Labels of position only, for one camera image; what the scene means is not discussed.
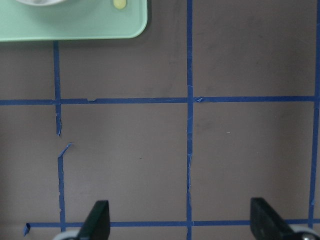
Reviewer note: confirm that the light green serving tray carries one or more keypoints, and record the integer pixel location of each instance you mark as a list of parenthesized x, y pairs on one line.
[(72, 20)]

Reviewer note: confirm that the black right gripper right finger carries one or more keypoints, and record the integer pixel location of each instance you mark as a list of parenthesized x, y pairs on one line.
[(266, 223)]

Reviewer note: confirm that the yellow plastic fork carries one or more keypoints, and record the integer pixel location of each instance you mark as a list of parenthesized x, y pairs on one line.
[(119, 4)]

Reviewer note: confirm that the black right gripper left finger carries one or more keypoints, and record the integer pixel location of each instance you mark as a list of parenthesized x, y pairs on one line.
[(97, 225)]

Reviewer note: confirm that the white round bowl plate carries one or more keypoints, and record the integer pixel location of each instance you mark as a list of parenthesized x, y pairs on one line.
[(40, 3)]

